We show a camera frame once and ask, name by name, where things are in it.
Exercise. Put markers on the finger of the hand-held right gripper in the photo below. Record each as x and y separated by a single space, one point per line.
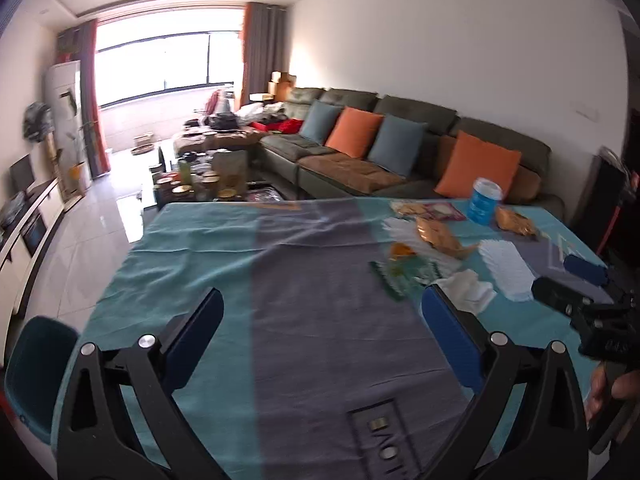
555 292
585 269

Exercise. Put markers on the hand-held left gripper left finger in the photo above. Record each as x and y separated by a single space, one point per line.
197 340

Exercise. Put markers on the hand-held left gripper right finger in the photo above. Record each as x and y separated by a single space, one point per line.
447 335

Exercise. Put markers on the white foam fruit net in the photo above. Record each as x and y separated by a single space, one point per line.
505 270

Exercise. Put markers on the orange peel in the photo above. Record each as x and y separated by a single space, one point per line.
402 251

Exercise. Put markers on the teal plastic bin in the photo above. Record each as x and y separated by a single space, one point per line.
35 370

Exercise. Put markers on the person's right hand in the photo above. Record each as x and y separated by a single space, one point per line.
595 395

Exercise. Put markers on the crumpled white tissue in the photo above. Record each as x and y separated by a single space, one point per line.
467 290

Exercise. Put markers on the black upright panel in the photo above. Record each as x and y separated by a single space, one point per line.
597 200

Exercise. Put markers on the clear green printed wrapper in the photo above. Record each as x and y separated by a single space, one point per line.
405 277

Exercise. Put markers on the small gold snack packet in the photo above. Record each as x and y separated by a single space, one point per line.
515 224

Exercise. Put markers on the large gold bread packet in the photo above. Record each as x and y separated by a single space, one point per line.
440 237

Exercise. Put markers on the brown cushion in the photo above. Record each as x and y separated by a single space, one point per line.
527 182

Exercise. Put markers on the teal printed tablecloth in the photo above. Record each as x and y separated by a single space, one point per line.
300 310

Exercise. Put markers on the blue cup with white lid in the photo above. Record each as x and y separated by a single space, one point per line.
484 202

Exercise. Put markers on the pink snack packet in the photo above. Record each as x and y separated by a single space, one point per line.
447 212

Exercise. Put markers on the pale snack packet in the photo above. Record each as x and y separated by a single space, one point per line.
407 208

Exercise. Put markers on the large orange cushion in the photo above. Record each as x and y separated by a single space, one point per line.
477 165

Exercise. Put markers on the cluster of glass jars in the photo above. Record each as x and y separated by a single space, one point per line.
195 185

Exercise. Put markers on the dark glass coffee table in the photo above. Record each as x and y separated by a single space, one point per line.
260 192

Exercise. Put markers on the brown seat pad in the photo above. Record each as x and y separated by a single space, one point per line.
350 170

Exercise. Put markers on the white black tv stand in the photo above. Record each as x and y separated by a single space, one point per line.
30 240

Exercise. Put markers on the large blue cushion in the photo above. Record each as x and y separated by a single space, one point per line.
398 145

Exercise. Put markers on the brown ottoman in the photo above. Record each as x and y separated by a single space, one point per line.
220 140

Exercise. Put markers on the woven basket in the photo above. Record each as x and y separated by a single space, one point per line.
143 145

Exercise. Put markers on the tall plant in orange pot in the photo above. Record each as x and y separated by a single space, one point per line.
77 170

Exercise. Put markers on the small orange cushion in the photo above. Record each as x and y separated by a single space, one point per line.
354 132

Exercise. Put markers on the dark green sofa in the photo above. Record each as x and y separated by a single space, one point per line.
425 110

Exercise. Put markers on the grey covered tray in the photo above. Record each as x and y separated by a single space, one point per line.
12 210

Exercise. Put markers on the red cloth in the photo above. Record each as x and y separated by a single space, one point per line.
290 126

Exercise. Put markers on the pile of clothes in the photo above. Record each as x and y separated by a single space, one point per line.
260 112

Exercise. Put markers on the black monitor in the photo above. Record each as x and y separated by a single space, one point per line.
22 174

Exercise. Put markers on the small blue cushion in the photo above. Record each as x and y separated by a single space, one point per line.
321 122

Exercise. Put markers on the grey orange curtain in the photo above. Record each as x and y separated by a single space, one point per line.
95 100
262 55

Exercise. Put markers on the white standing air conditioner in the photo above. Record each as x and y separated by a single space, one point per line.
62 110

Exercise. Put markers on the wooden side cabinet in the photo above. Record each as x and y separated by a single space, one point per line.
281 85

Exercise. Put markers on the cloth-covered standing fan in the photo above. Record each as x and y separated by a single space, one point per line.
37 120

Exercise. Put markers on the large window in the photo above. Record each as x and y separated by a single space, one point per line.
165 60

